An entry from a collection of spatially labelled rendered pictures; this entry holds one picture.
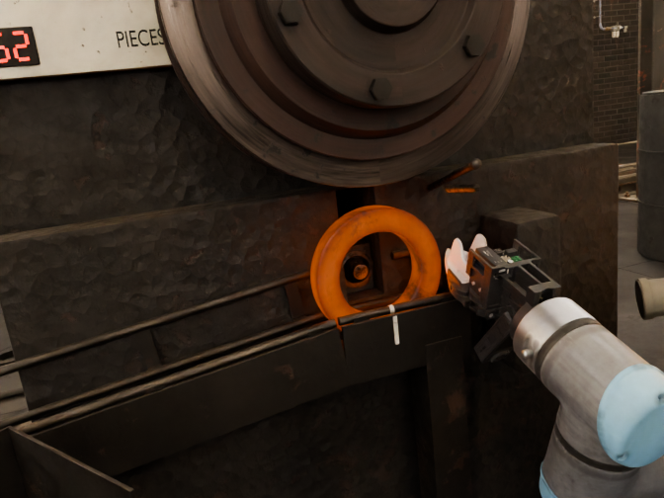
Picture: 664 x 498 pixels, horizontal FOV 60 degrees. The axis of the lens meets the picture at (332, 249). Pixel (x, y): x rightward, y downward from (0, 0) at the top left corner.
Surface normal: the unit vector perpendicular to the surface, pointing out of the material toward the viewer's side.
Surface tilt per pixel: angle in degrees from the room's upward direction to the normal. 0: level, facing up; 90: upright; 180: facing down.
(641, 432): 103
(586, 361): 45
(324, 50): 90
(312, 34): 90
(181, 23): 90
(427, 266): 90
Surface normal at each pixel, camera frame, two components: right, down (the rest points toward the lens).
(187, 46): 0.32, 0.19
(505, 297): -0.94, 0.18
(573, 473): -0.73, 0.35
